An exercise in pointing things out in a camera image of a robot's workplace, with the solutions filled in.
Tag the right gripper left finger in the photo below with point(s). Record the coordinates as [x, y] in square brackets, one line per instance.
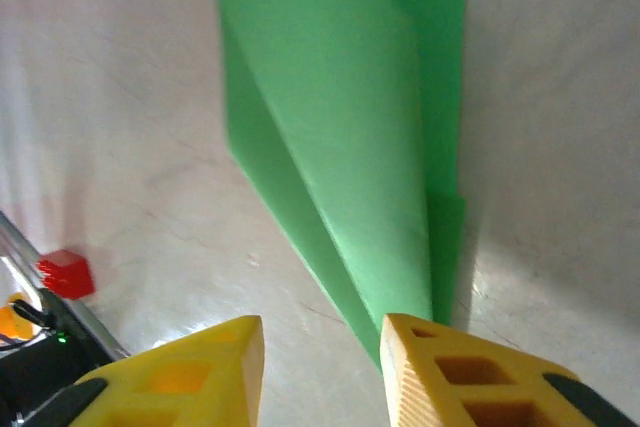
[200, 377]

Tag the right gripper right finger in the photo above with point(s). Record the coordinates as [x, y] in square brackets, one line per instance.
[450, 387]

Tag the green cloth square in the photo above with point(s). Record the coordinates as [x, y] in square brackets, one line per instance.
[340, 122]

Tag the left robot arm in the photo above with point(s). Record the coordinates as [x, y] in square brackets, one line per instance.
[45, 372]

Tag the red toy brick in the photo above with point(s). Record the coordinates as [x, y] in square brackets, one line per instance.
[67, 274]

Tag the yellow toy brick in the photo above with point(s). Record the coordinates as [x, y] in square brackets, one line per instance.
[10, 322]

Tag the aluminium mounting rail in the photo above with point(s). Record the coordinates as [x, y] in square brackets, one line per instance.
[75, 312]

